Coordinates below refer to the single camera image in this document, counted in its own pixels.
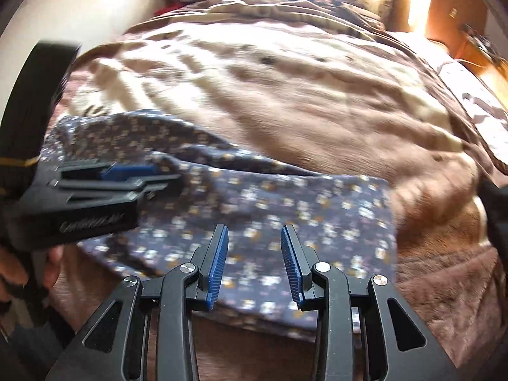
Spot brown cream plush blanket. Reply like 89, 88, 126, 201
52, 0, 507, 380

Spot person's left hand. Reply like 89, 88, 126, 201
0, 246, 64, 302

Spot wooden headboard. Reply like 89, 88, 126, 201
398, 0, 507, 106

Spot black folded garment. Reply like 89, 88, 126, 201
478, 180, 508, 272

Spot red bag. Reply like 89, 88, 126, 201
153, 2, 186, 17

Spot white patterned bed sheet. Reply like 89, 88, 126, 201
390, 32, 507, 164

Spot navy floral pants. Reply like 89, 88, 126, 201
41, 112, 397, 338

